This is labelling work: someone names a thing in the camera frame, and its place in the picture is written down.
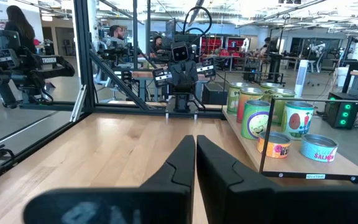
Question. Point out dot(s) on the person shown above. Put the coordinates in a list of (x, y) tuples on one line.
[(116, 35), (157, 43), (266, 46), (20, 28)]

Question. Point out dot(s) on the green chicken soup can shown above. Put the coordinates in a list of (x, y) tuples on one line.
[(255, 121)]

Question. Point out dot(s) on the white vegetable can with carrot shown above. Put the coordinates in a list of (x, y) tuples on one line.
[(297, 121)]

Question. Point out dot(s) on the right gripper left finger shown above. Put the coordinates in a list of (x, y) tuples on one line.
[(135, 205)]

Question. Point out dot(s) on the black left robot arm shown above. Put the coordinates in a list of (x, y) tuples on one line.
[(182, 98)]

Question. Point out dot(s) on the black box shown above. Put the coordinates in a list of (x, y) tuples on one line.
[(214, 93)]

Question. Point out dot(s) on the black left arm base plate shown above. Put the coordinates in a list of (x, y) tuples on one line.
[(182, 109)]

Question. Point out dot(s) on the black computer with green lights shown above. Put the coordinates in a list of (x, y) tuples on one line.
[(342, 110)]

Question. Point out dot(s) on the black background robot arm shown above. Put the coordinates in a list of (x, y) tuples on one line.
[(48, 60)]

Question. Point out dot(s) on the white tower fan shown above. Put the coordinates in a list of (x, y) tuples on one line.
[(301, 77)]

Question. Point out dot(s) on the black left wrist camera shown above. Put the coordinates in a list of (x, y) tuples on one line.
[(179, 52)]

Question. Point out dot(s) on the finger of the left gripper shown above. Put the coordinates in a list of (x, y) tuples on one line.
[(206, 67), (163, 77)]

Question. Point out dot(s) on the red storage rack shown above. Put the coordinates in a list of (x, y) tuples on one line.
[(228, 45)]

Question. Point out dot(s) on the black aluminium rig frame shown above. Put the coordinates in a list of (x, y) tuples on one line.
[(85, 62)]

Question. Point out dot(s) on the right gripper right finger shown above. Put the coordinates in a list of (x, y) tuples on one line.
[(244, 205)]

